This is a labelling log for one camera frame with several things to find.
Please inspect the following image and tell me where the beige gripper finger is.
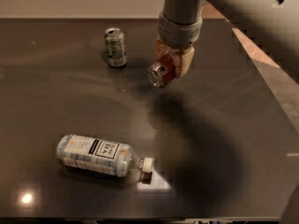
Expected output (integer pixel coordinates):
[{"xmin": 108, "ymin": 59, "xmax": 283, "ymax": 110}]
[
  {"xmin": 176, "ymin": 46, "xmax": 194, "ymax": 78},
  {"xmin": 155, "ymin": 36, "xmax": 174, "ymax": 64}
]

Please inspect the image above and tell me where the red coke can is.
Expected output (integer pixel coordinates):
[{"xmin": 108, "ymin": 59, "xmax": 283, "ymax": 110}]
[{"xmin": 148, "ymin": 54, "xmax": 176, "ymax": 88}]

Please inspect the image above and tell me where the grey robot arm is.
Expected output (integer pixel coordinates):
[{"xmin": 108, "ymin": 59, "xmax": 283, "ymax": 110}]
[{"xmin": 156, "ymin": 0, "xmax": 299, "ymax": 224}]

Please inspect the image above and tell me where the green white soda can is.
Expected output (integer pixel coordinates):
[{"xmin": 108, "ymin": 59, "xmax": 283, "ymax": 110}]
[{"xmin": 105, "ymin": 27, "xmax": 127, "ymax": 67}]

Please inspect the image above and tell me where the clear tea bottle white label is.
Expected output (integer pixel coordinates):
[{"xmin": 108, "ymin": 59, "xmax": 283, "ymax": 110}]
[{"xmin": 56, "ymin": 134, "xmax": 153, "ymax": 177}]

